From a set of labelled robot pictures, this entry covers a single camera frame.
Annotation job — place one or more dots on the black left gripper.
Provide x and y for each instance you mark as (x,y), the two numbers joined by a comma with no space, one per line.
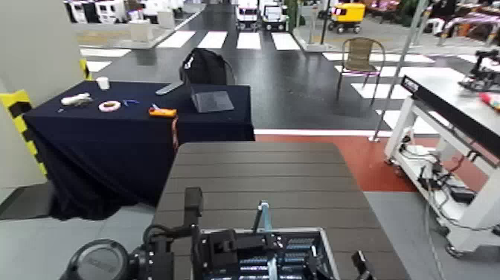
(158,260)

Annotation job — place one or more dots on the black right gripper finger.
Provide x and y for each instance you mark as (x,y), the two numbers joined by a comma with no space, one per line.
(360,266)

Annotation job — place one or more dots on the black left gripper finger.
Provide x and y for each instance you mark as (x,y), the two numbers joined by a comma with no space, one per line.
(317,268)

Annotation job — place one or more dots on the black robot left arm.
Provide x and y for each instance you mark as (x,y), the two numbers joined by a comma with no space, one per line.
(97,262)

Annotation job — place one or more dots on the black small robot arm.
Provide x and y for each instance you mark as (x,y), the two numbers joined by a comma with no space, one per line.
(482,76)

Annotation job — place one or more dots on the black power adapter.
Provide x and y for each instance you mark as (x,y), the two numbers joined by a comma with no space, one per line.
(462,194)

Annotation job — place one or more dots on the grey laptop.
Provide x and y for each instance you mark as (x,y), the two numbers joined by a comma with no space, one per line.
(213,101)

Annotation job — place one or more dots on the orange hand tool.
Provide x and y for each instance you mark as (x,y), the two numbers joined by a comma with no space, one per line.
(163,112)

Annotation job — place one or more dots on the table with black cloth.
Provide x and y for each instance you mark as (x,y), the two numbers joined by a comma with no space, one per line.
(105,144)

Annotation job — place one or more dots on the grey flat bar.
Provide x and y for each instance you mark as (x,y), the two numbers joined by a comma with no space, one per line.
(168,88)

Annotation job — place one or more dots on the black backpack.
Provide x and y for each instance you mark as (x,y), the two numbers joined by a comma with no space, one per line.
(205,68)

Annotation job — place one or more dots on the blue pen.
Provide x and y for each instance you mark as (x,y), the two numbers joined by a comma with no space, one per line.
(131,102)

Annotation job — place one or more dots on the white workbench with black edge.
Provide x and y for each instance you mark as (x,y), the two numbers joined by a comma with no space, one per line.
(461,105)

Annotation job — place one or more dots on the pink white tape roll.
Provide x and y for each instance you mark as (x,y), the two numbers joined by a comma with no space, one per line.
(102,106)

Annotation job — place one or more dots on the slanted metal pole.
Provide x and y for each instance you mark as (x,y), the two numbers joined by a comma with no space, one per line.
(394,74)

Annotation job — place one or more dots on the white paper cup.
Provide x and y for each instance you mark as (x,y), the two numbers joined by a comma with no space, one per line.
(103,83)

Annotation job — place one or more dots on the red coloured object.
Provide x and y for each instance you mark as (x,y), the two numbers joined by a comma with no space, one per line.
(491,101)

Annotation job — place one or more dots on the wicker metal chair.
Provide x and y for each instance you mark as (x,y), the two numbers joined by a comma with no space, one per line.
(359,54)

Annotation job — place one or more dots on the white crumpled cloth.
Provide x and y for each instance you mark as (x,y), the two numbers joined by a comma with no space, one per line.
(76,99)

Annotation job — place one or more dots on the white delivery vehicle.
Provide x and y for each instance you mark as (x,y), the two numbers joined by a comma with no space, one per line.
(274,15)
(247,15)

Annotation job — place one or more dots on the yellow black striped corner guard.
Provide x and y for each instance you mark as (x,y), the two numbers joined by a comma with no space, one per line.
(17,113)
(84,69)

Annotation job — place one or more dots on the black street pole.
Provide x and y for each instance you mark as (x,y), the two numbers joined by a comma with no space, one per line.
(325,23)

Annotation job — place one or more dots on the yellow delivery vehicle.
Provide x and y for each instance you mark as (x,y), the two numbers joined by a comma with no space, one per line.
(347,13)

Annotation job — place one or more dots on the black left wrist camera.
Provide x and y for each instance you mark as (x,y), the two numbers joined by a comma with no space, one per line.
(193,205)

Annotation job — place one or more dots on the white pedestal block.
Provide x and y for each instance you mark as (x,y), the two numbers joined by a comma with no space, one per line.
(166,18)
(141,30)

